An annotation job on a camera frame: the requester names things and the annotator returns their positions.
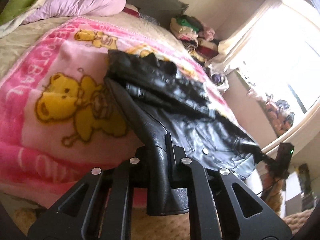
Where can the clothes on window sill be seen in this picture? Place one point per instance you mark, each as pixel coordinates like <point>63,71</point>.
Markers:
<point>279,112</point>

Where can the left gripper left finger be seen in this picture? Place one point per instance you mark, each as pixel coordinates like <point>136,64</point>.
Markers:
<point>98,206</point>

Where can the plastic bag of clothes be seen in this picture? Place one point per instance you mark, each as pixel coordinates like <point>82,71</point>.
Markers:
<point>218,79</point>

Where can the black leather jacket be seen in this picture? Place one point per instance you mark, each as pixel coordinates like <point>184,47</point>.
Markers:
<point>157,99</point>

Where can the lilac puffy quilt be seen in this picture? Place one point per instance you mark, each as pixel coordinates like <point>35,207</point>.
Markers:
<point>70,8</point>

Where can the green and cream blanket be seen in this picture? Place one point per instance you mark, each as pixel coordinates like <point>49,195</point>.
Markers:
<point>15,12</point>

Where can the pile of folded clothes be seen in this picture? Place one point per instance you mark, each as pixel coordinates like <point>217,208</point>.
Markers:
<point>197,38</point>

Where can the cream window curtain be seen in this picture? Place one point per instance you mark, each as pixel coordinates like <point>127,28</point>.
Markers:
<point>230,47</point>

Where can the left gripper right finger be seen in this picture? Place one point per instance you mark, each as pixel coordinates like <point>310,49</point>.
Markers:
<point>220,205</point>

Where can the grey upholstered headboard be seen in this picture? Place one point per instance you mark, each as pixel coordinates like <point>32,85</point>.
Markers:
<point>162,10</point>

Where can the cream fleece bed sheet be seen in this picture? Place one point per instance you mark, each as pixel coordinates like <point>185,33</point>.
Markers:
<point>133,34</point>

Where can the red and white pillow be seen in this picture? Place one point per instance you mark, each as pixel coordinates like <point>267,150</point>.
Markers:
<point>131,10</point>

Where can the pink cartoon bear blanket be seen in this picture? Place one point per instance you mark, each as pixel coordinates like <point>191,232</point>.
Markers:
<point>58,121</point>

